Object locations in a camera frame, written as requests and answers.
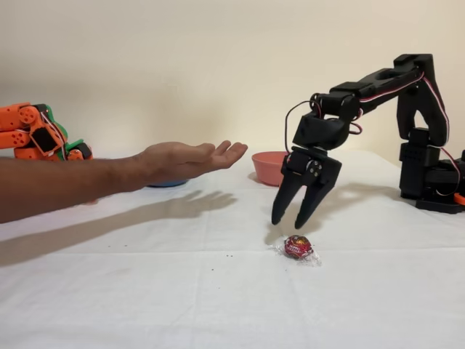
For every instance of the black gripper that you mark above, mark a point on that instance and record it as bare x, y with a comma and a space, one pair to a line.
324, 171

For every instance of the red candy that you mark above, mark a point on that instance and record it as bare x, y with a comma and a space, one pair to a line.
298, 248

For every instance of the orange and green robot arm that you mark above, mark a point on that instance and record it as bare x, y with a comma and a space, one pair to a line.
14, 123

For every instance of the person's bare forearm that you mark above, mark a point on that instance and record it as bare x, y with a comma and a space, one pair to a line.
65, 185

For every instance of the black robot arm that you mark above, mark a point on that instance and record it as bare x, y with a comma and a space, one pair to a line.
421, 109

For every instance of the person's bare hand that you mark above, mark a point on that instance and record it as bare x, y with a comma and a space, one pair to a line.
181, 161

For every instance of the pink bowl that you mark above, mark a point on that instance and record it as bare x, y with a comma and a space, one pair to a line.
267, 169

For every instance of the blue bowl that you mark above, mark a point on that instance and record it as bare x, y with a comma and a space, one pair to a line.
169, 183

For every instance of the white tablecloth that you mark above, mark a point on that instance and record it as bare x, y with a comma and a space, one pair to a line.
218, 309

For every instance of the small orange base clamp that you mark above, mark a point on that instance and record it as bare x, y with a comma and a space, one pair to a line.
460, 198

